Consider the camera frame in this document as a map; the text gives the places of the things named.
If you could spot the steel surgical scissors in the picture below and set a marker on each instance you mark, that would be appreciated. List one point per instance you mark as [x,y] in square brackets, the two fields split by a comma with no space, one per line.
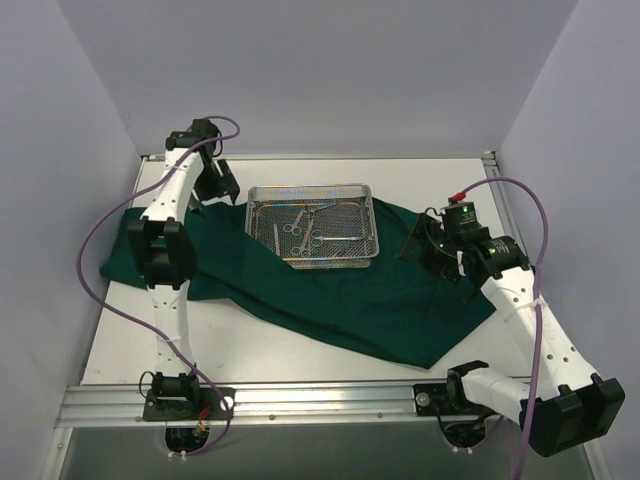
[294,228]

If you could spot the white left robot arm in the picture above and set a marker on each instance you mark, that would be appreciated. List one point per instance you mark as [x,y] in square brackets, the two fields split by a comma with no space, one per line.
[165,257]

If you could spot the metal mesh instrument tray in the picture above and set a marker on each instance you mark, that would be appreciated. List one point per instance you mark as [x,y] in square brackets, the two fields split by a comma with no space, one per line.
[315,226]

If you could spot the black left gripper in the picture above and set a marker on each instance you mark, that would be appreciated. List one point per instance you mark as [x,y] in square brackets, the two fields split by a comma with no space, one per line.
[220,182]

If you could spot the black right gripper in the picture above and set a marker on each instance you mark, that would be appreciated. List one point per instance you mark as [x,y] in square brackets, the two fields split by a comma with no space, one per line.
[423,246]

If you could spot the aluminium front rail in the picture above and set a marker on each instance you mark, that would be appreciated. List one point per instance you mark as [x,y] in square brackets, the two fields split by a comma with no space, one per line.
[111,406]

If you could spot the steel forceps long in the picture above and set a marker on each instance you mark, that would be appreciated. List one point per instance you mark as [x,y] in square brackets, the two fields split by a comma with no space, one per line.
[304,249]

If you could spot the steel scalpel handle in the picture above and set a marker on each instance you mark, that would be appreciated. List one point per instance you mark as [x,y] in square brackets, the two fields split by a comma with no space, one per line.
[277,247]

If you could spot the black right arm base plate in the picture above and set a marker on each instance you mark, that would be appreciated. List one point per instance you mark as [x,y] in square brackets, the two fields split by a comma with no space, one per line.
[432,399]

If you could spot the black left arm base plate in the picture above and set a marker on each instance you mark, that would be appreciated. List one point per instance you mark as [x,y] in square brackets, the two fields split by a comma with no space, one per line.
[205,405]

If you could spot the green surgical cloth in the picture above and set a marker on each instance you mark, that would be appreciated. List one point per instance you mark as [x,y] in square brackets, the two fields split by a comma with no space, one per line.
[392,310]

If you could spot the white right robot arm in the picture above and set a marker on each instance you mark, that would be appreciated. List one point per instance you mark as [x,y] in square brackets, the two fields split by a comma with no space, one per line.
[566,402]

